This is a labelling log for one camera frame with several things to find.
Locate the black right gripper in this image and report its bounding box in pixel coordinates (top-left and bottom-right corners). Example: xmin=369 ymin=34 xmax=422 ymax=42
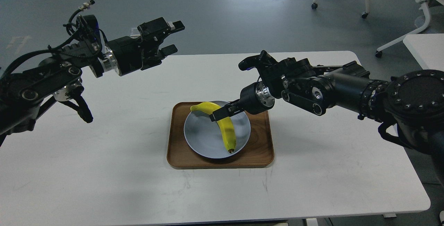
xmin=209 ymin=82 xmax=275 ymax=122

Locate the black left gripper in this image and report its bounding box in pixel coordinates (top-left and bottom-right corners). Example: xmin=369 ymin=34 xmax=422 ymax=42
xmin=113 ymin=17 xmax=185 ymax=77

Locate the yellow banana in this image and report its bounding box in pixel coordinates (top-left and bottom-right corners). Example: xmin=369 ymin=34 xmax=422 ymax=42
xmin=190 ymin=102 xmax=236 ymax=153

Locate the light blue plate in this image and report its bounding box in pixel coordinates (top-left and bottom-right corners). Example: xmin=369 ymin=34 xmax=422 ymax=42
xmin=184 ymin=111 xmax=251 ymax=159

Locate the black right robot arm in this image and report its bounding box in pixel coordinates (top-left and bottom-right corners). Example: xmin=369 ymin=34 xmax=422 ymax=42
xmin=210 ymin=51 xmax=444 ymax=155

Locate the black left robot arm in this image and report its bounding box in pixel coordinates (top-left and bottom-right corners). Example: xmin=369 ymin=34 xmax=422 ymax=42
xmin=0 ymin=0 xmax=185 ymax=142

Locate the brown wooden tray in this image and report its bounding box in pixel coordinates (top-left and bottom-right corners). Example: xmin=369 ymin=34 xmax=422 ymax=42
xmin=166 ymin=102 xmax=274 ymax=169

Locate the white side table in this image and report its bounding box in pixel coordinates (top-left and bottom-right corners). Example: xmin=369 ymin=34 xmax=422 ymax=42
xmin=403 ymin=33 xmax=444 ymax=71

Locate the white office chair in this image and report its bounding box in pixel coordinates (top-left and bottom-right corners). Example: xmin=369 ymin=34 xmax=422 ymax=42
xmin=375 ymin=0 xmax=444 ymax=58

